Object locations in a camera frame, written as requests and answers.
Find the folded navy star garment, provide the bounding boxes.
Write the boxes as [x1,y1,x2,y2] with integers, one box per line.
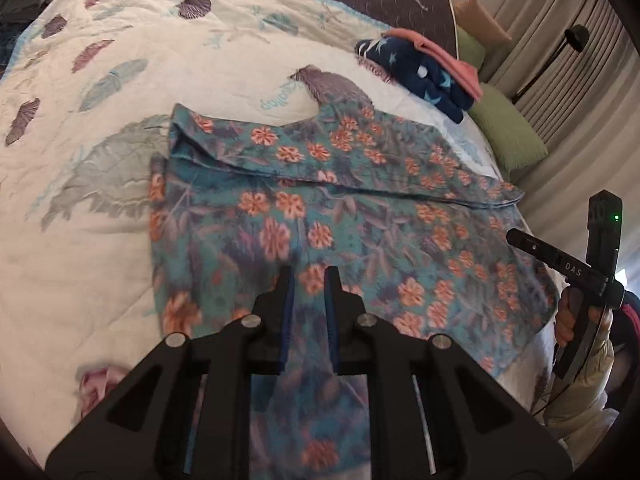
[354,35,474,124]

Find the tan pillow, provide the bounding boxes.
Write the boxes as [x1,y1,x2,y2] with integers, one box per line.
[454,0,514,44]

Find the person's right hand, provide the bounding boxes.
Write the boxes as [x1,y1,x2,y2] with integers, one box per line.
[555,287,614,350]

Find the teal floral shirt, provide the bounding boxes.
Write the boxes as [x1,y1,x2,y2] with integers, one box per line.
[147,102,562,480]

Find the black floor lamp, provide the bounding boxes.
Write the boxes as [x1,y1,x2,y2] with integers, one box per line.
[510,24,590,104]

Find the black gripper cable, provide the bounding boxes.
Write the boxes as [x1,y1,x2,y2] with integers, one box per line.
[532,344,567,417]

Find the white leaf-print bedspread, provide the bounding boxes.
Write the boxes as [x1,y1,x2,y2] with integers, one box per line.
[0,0,557,463]

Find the folded pink garment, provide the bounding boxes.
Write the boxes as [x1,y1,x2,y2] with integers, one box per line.
[384,27,485,102]

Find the small green pillow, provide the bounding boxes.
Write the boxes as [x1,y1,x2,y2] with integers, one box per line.
[454,25,487,69]

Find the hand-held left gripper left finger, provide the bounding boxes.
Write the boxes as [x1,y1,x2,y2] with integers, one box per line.
[45,265,296,480]

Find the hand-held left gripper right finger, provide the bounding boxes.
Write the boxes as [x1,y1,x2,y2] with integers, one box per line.
[323,266,574,480]

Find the person's right forearm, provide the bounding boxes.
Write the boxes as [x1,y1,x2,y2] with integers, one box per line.
[542,325,617,442]

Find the large green pillow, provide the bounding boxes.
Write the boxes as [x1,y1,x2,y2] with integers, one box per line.
[467,82,550,179]

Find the beige pleated curtain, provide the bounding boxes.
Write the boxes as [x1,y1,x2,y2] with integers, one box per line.
[477,0,640,286]

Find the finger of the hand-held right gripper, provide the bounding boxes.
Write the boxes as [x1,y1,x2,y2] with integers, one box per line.
[505,228,560,267]

